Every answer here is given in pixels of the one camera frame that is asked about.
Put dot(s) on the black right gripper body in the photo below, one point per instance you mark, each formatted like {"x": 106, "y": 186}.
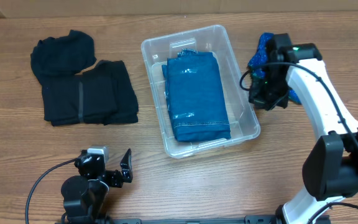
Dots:
{"x": 273, "y": 91}

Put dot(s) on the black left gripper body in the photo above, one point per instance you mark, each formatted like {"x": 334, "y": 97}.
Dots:
{"x": 113, "y": 178}

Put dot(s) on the sparkly blue garment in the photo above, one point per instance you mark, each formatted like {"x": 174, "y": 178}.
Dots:
{"x": 261, "y": 57}

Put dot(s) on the black pants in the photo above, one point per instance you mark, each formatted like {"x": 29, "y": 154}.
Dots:
{"x": 103, "y": 95}

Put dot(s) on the blue denim jeans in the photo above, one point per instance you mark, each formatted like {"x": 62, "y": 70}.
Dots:
{"x": 195, "y": 98}

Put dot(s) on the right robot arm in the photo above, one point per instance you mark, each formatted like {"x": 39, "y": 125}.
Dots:
{"x": 330, "y": 172}

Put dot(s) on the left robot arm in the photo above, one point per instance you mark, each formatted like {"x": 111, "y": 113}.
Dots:
{"x": 84, "y": 194}

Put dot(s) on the clear plastic storage bin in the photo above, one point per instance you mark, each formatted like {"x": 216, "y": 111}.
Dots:
{"x": 243, "y": 121}

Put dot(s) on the black folded shirt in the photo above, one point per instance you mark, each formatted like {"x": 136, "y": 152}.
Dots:
{"x": 63, "y": 56}

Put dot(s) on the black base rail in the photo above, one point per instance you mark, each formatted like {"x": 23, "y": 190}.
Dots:
{"x": 194, "y": 221}

